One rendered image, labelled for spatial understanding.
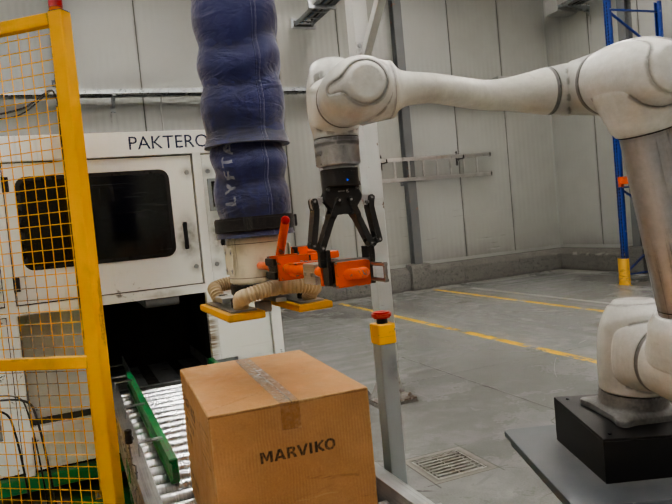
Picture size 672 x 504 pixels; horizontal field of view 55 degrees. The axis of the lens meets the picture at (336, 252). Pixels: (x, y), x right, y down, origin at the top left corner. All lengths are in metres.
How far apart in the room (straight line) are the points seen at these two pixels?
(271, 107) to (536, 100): 0.71
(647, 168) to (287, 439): 0.99
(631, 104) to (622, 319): 0.52
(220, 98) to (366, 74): 0.76
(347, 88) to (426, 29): 11.37
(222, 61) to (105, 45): 8.93
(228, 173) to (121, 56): 8.95
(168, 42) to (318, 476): 9.56
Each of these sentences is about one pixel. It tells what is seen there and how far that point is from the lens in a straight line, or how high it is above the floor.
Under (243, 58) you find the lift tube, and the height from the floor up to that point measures 1.81.
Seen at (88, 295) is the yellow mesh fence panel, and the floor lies 1.21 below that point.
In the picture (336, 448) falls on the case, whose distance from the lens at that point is 1.68.
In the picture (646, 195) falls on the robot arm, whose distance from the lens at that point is 1.40.
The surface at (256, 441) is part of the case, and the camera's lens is 1.61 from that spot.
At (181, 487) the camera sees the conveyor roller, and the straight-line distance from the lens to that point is 2.36.
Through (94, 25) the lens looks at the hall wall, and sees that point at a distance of 10.77.
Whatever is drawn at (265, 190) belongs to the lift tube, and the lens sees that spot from 1.76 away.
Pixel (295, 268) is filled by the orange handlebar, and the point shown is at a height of 1.27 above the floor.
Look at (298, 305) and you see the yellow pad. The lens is 1.73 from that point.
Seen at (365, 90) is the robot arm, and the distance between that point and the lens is 1.09.
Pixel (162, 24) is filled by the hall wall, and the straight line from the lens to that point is 10.89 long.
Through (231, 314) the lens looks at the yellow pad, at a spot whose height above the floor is 1.16.
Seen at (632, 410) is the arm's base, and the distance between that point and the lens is 1.67.
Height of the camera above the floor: 1.37
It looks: 3 degrees down
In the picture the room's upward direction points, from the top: 5 degrees counter-clockwise
